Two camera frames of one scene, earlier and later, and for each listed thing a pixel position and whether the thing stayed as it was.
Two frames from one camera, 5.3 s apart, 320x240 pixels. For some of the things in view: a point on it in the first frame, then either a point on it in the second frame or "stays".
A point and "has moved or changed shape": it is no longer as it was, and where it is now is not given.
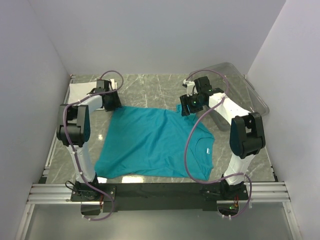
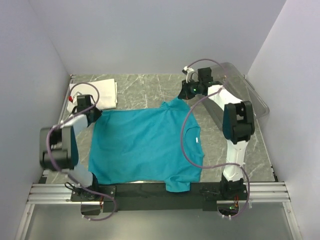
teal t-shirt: (137, 141) has moved or changed shape
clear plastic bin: (240, 97) stays
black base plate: (157, 195) stays
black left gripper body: (114, 101) to (96, 113)
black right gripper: (185, 101) to (184, 93)
